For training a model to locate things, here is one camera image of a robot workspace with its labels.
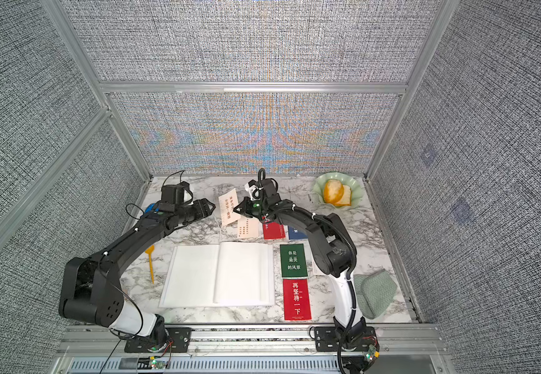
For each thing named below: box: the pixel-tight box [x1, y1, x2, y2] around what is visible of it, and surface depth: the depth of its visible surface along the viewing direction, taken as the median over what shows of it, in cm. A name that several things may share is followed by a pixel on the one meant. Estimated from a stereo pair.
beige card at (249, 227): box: [236, 215, 263, 239], surface depth 102 cm
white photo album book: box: [159, 241, 276, 308], surface depth 90 cm
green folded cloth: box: [353, 268, 398, 320], surface depth 83 cm
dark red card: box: [262, 222, 286, 240], surface depth 102 cm
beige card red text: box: [218, 187, 241, 227], surface depth 96 cm
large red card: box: [282, 278, 312, 322], surface depth 83 cm
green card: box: [279, 243, 308, 278], surface depth 93 cm
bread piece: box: [322, 178, 353, 207], surface depth 108 cm
